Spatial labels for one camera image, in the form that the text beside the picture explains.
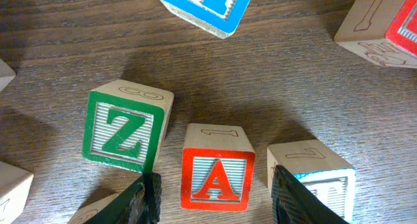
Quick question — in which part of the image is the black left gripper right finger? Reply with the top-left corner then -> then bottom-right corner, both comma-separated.
271,165 -> 347,224

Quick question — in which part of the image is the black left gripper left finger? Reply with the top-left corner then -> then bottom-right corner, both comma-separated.
86,173 -> 162,224

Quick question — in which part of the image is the red A wooden block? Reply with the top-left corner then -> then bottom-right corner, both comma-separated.
180,123 -> 255,212

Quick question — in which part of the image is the yellow block centre left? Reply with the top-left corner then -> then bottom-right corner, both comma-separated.
68,193 -> 119,224

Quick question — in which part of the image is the yellow block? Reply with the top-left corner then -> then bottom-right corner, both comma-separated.
68,193 -> 119,224
0,59 -> 16,91

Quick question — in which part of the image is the blue T wooden block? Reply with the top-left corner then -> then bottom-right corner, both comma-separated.
266,139 -> 356,223

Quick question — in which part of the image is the green Z wooden block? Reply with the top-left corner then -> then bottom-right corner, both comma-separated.
82,79 -> 174,173

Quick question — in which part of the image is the yellow block upper middle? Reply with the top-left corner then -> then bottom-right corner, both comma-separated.
0,59 -> 16,91

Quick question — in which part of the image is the red E wooden block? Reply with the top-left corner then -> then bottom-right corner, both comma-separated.
334,0 -> 416,68

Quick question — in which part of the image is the blue H wooden block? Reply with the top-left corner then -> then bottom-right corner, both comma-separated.
160,0 -> 251,39

